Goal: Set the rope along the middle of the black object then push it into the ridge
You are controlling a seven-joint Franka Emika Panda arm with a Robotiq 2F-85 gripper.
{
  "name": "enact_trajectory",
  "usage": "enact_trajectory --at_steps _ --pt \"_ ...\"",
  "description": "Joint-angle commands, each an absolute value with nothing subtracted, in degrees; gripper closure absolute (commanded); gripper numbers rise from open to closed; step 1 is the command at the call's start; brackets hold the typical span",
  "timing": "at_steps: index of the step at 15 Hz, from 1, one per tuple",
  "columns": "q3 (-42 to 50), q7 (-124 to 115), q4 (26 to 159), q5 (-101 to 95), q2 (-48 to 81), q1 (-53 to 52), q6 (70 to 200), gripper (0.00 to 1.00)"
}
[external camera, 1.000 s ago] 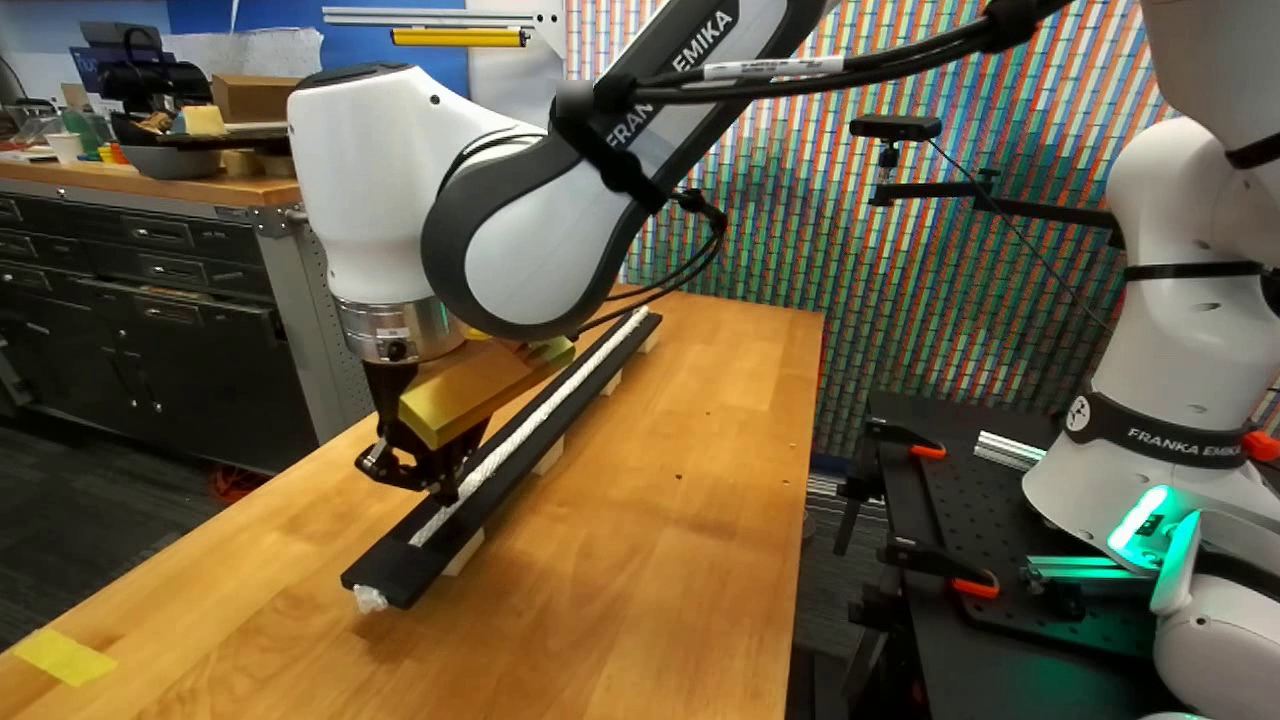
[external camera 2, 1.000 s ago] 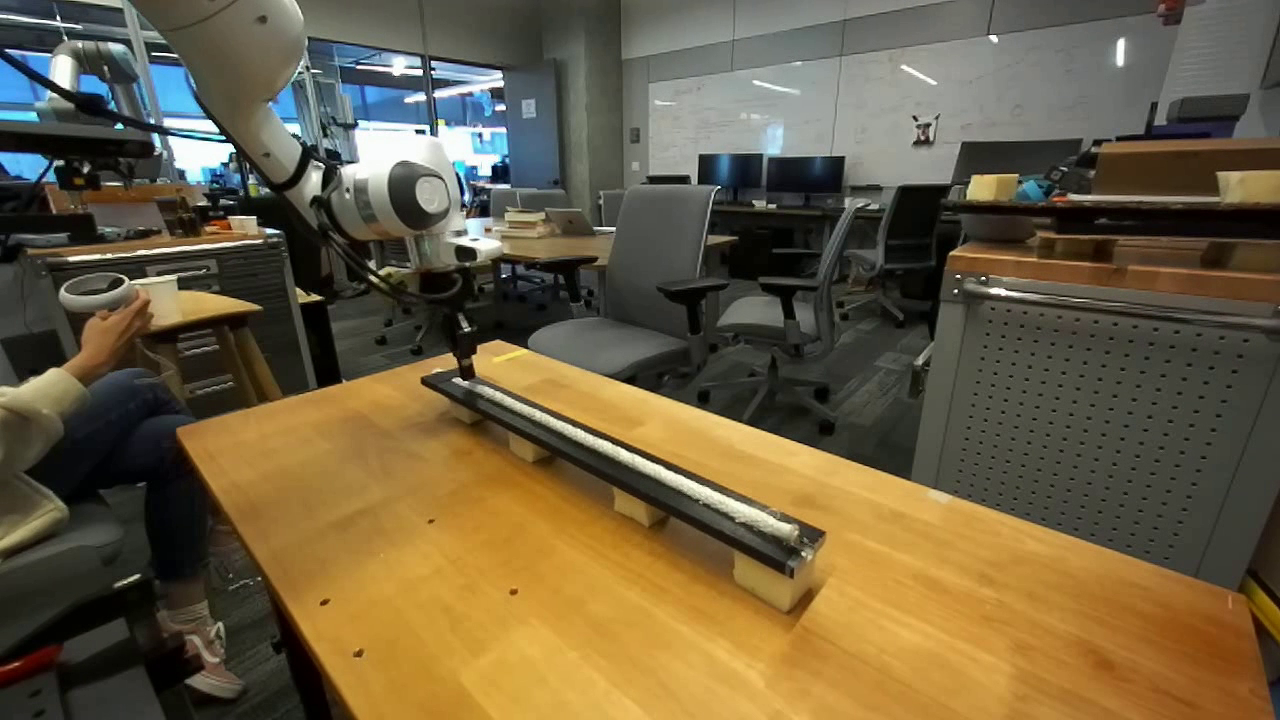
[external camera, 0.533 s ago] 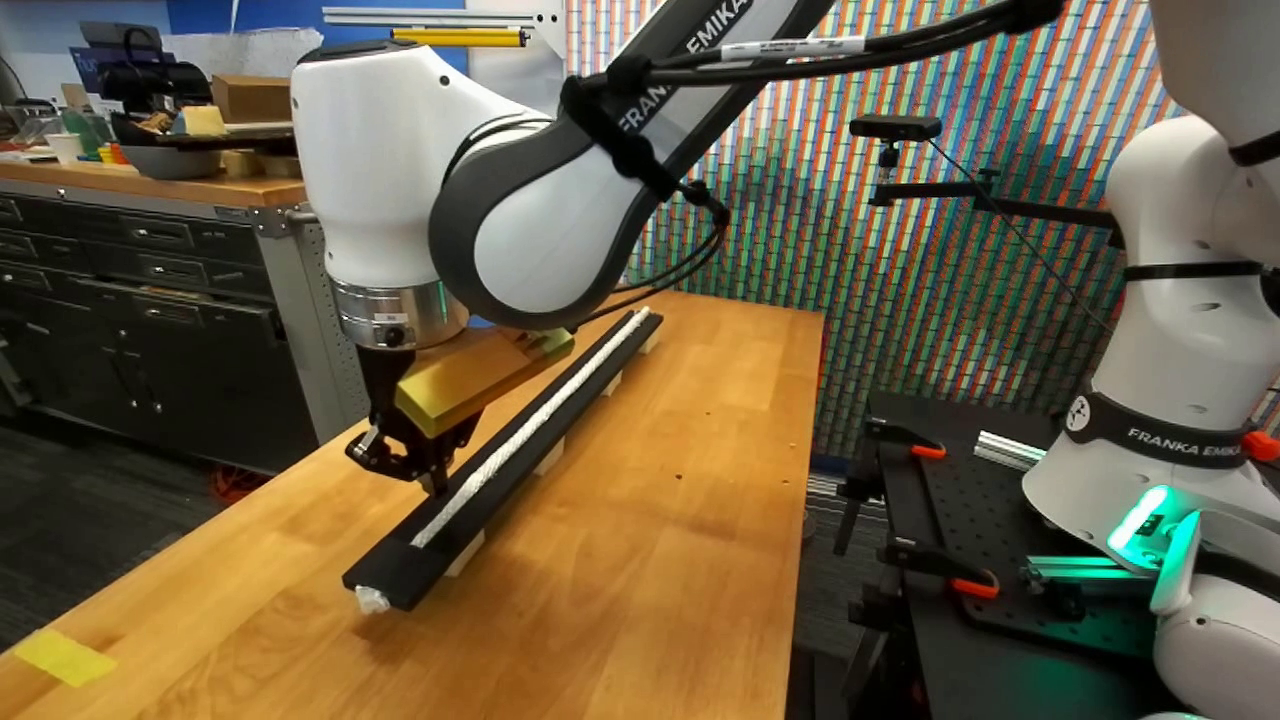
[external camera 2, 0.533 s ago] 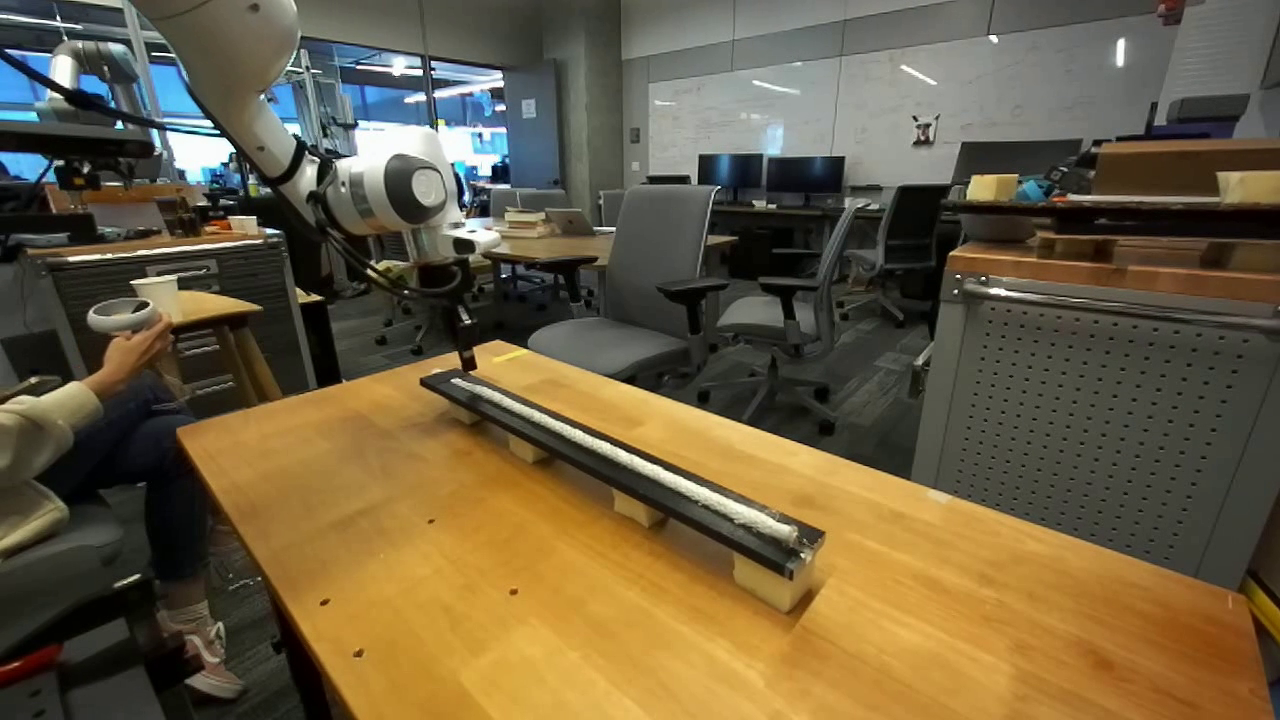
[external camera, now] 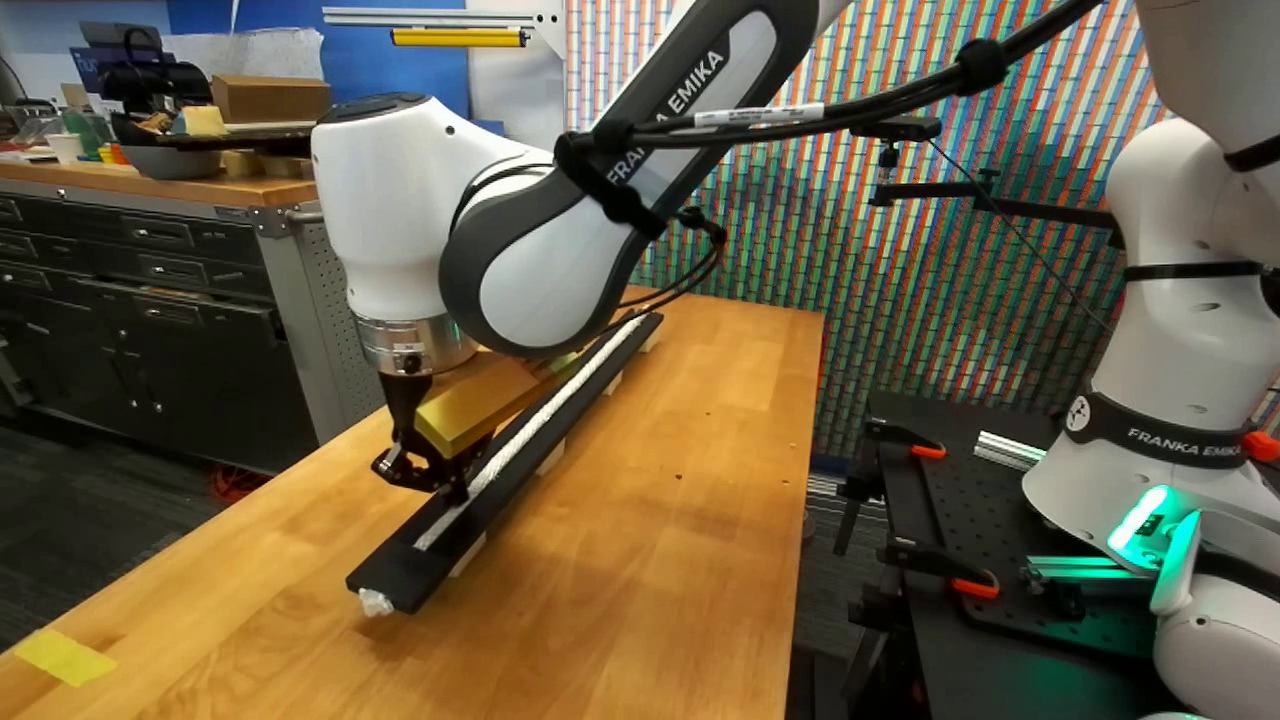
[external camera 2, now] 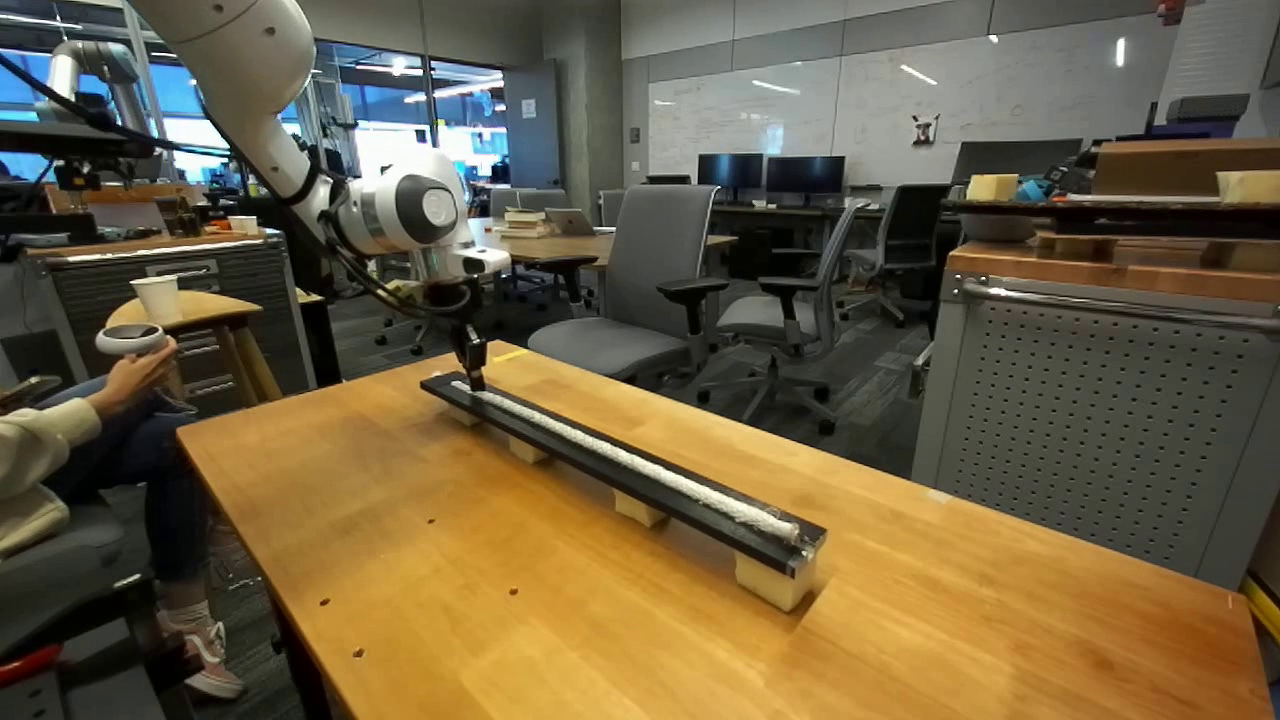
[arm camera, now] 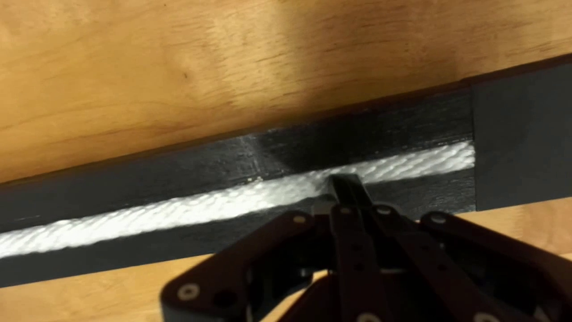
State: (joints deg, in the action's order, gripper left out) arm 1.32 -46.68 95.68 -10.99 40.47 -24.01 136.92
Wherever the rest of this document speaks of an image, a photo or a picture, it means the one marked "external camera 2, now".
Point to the yellow foam block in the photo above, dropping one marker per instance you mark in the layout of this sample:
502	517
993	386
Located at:
990	189
1249	187

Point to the grey padded chair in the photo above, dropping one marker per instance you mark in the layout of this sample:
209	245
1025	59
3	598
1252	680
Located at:
53	586

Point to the white VR controller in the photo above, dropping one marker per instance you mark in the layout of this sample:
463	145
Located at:
126	337

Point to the grey drawer unit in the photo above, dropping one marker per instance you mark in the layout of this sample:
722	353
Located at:
254	304

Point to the white sneaker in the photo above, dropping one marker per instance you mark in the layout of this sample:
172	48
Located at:
202	653

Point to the white paper cup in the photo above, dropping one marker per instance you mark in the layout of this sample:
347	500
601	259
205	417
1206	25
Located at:
157	296

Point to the black office chair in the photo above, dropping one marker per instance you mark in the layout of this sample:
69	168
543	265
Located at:
914	243

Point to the brown cardboard box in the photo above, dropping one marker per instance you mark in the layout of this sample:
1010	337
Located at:
1175	167

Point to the cream sleeved forearm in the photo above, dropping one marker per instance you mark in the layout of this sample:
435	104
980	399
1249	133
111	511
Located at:
41	447

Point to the grey perforated metal cabinet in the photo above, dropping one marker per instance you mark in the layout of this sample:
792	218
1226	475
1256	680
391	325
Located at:
1093	413

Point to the grey mesh office chair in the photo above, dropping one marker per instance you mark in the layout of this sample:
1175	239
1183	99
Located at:
653	255
767	312

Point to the dark flat monitor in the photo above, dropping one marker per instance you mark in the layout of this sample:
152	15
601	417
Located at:
1019	160

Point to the round wooden stool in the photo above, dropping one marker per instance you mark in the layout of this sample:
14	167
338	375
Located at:
202	312

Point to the large pale wooden block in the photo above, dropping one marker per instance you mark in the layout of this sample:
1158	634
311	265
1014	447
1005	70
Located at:
777	586

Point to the yellow floor strip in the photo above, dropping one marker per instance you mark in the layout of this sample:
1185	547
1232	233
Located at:
1264	609

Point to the long wooden office table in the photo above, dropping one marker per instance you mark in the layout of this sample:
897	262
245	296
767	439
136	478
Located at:
562	248

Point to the beige cushion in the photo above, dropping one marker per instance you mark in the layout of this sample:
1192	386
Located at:
26	521

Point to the wooden support block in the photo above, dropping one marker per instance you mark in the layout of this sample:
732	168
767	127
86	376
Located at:
1072	245

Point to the stack of books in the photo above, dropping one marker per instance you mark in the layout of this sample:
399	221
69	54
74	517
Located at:
528	226

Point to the teal green object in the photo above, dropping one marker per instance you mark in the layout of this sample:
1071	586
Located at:
1038	187

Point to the operator's bare hand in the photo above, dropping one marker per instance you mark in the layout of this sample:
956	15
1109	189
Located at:
129	386

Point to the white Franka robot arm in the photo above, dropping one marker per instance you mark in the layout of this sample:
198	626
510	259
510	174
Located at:
243	54

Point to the wooden cabinet top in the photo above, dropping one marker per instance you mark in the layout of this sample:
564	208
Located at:
1120	272

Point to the black computer monitor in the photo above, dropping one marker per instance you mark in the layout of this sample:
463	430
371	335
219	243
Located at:
807	174
728	174

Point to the long black grooved rail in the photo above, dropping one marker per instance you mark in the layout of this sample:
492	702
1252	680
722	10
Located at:
642	488

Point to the small pale wooden block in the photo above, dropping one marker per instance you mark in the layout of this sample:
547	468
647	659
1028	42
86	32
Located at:
463	417
642	511
525	450

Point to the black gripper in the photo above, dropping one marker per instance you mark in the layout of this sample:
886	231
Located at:
458	304

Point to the white lamp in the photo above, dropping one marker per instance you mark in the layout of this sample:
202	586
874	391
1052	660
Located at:
62	81

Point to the person's jeans clad legs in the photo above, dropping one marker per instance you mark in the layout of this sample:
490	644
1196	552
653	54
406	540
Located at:
147	466

